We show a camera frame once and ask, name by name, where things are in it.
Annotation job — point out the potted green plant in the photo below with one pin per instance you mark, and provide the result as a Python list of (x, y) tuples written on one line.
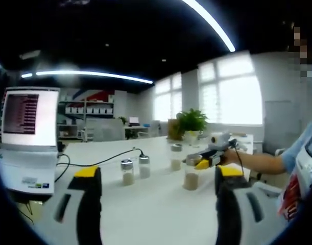
[(192, 120)]

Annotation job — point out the white chest-worn device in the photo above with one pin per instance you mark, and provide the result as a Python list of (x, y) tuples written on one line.
[(305, 163)]

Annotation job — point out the tall seasoning bottle white contents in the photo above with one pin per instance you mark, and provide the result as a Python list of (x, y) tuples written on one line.
[(175, 162)]

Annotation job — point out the small glass seasoning bottle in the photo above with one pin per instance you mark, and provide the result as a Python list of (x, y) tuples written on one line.
[(144, 171), (127, 176)]

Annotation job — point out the grey storage shelf rack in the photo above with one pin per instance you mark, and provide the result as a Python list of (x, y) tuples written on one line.
[(86, 120)]

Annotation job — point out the grey mesh office chair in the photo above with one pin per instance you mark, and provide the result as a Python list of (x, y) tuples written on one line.
[(104, 130)]

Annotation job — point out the row of white storage bins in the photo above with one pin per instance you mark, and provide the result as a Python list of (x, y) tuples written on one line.
[(86, 110)]

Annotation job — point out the small background laptop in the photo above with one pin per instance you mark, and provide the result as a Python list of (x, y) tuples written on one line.
[(134, 120)]

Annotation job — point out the person's right hand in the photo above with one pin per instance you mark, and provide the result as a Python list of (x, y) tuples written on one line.
[(232, 157)]

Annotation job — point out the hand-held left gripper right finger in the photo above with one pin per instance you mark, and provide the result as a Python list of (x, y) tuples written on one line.
[(247, 211)]

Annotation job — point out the white ceiling air vent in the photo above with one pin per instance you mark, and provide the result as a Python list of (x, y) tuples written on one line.
[(29, 54)]

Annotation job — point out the long ceiling light strip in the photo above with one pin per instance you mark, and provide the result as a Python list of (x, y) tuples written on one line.
[(94, 73), (222, 32)]

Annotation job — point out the brown cardboard box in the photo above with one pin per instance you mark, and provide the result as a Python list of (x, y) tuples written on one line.
[(172, 128)]

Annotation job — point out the person in blue shirt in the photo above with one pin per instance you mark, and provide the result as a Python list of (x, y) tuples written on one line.
[(292, 196)]

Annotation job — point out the narrow bright window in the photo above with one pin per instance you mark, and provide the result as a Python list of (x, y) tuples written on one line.
[(168, 98)]

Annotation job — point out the white open laptop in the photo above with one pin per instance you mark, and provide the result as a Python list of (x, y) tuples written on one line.
[(47, 120)]

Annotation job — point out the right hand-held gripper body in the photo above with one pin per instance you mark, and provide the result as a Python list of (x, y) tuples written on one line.
[(222, 141)]

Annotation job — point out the tall seasoning bottle brown contents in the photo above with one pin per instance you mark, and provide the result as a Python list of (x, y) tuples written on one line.
[(191, 180)]

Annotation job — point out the large bright window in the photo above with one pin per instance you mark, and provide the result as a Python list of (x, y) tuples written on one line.
[(235, 94)]

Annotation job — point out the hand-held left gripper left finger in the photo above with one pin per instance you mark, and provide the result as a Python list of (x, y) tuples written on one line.
[(71, 209)]

